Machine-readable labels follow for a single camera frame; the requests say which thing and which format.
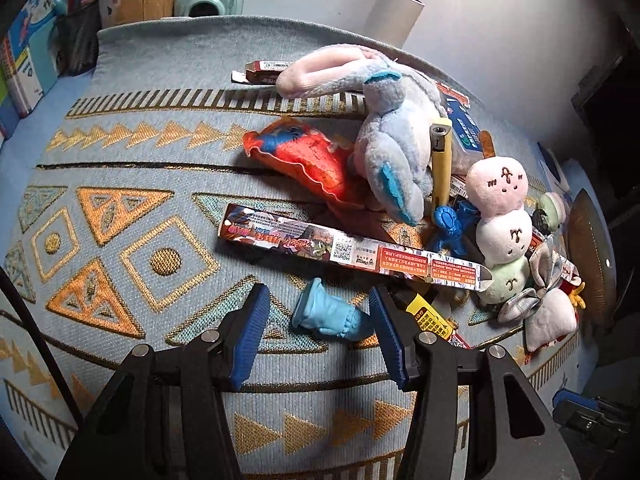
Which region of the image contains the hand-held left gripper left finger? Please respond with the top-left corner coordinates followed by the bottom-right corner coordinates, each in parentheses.
top-left (55, 284), bottom-right (271, 480)

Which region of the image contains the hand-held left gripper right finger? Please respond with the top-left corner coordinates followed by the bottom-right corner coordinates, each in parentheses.
top-left (369, 285), bottom-right (583, 480)

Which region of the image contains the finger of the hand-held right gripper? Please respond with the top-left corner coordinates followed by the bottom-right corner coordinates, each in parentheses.
top-left (552, 387), bottom-right (633, 433)

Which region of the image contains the light blue rubber finger cot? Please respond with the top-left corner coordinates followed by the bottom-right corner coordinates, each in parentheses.
top-left (291, 277), bottom-right (376, 342)

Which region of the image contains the long printed card box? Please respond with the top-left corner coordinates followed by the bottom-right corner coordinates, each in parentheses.
top-left (217, 203), bottom-right (496, 293)

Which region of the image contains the blue toy figure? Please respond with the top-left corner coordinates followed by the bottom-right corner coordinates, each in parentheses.
top-left (424, 200), bottom-right (482, 257)

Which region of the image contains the round woven basket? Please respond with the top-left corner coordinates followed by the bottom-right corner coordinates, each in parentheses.
top-left (566, 187), bottom-right (619, 327)

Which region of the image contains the three-ball plush skewer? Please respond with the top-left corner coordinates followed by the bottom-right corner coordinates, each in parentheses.
top-left (464, 155), bottom-right (534, 307)

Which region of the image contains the yellow lighter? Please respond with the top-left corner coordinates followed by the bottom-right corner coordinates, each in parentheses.
top-left (429, 120), bottom-right (454, 211)

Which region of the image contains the red snack packet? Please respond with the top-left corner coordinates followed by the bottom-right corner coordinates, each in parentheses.
top-left (242, 116), bottom-right (373, 212)

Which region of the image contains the blue pink plush rabbit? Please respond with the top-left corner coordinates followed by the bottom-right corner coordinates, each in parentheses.
top-left (275, 44), bottom-right (451, 227)

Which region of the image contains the dark red card box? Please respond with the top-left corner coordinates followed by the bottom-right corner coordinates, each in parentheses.
top-left (231, 59), bottom-right (297, 84)

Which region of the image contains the yellow black packet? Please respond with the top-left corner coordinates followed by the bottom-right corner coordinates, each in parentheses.
top-left (394, 289), bottom-right (472, 350)

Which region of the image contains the patterned woven table mat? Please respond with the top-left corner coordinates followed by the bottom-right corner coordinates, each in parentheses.
top-left (0, 14), bottom-right (596, 480)

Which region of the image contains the small green pink plush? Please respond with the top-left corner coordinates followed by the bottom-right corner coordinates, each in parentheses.
top-left (536, 191), bottom-right (569, 235)

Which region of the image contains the blue white card box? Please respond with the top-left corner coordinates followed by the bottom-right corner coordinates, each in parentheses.
top-left (436, 81), bottom-right (485, 162)

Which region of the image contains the blue paper card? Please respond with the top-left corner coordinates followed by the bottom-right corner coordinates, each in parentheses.
top-left (536, 141), bottom-right (572, 187)

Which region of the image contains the black monitor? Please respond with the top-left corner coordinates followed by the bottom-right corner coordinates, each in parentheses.
top-left (570, 52), bottom-right (640, 311)

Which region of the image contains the black mesh pen holder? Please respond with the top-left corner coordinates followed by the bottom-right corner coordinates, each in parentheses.
top-left (54, 1), bottom-right (102, 77)

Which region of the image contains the mint green instant camera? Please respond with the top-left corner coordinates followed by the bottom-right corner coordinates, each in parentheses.
top-left (174, 0), bottom-right (247, 19)

